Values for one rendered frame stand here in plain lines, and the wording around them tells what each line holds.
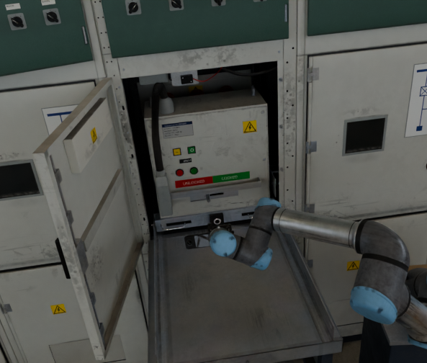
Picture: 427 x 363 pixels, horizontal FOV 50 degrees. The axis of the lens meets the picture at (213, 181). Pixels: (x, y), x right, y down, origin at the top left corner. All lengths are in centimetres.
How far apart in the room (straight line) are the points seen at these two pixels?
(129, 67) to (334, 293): 146
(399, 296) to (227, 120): 96
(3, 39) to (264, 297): 123
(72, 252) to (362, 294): 77
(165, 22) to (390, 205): 126
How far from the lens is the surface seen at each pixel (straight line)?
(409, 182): 216
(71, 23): 165
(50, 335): 241
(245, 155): 190
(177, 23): 164
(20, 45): 166
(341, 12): 176
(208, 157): 188
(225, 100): 191
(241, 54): 171
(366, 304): 121
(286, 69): 177
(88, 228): 146
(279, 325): 160
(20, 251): 210
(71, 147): 134
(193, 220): 201
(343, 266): 230
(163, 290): 176
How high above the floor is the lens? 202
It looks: 29 degrees down
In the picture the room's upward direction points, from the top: 5 degrees counter-clockwise
